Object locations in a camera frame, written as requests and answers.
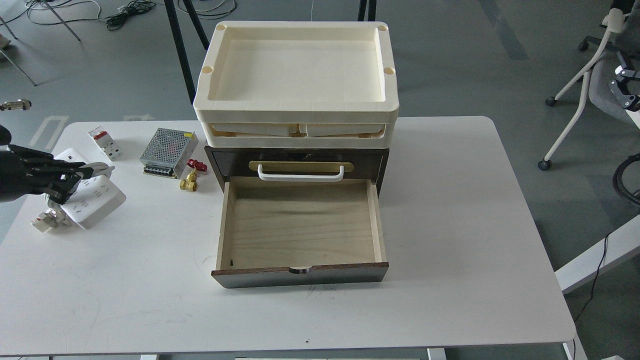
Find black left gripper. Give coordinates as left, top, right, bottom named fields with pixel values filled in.
left=0, top=145, right=96, bottom=205

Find white power strip with cable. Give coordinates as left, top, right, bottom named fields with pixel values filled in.
left=39, top=166, right=126, bottom=230

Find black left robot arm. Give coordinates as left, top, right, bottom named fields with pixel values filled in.
left=0, top=126, right=99, bottom=205

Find white metal pipe fitting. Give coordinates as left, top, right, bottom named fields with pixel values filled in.
left=30, top=207, right=71, bottom=233

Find white red circuit breaker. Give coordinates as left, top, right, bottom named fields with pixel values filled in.
left=87, top=126, right=123, bottom=161

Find metal mesh power supply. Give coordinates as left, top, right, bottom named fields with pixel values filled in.
left=139, top=127, right=199, bottom=179

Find open wooden drawer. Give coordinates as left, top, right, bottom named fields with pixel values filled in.
left=211, top=177, right=389, bottom=289

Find cream plastic stacked tray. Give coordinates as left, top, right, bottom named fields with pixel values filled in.
left=193, top=21, right=400, bottom=150

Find brass valve red handle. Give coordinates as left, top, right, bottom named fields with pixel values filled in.
left=179, top=158, right=208, bottom=192

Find black table leg frame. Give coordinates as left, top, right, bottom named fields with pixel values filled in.
left=163, top=0, right=210, bottom=104

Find black cables on floor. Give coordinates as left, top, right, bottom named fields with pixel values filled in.
left=104, top=0, right=158, bottom=32

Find white drawer handle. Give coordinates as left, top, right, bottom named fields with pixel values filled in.
left=257, top=164, right=345, bottom=183

